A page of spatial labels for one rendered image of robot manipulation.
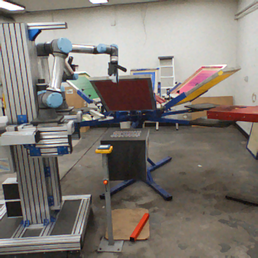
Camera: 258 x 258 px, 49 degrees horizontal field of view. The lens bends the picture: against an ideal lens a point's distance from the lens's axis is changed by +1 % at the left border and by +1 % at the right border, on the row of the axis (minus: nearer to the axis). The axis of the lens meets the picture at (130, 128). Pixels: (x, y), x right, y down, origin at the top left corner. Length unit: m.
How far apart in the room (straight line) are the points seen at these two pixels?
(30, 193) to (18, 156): 0.36
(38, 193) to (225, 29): 5.81
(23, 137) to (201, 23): 5.72
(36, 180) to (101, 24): 5.33
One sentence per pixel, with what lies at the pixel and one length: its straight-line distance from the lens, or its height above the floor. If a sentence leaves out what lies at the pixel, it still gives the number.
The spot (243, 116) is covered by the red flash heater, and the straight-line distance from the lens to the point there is 3.12.
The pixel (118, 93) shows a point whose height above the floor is 1.37.
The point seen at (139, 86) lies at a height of 1.44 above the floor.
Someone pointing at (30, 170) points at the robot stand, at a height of 0.77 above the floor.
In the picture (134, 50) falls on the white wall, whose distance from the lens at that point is 7.26.
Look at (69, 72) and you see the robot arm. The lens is 3.02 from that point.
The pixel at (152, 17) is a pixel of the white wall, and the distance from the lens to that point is 7.29.
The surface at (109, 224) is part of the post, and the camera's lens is 2.77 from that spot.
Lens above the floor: 1.68
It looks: 13 degrees down
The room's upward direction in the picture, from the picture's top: 3 degrees counter-clockwise
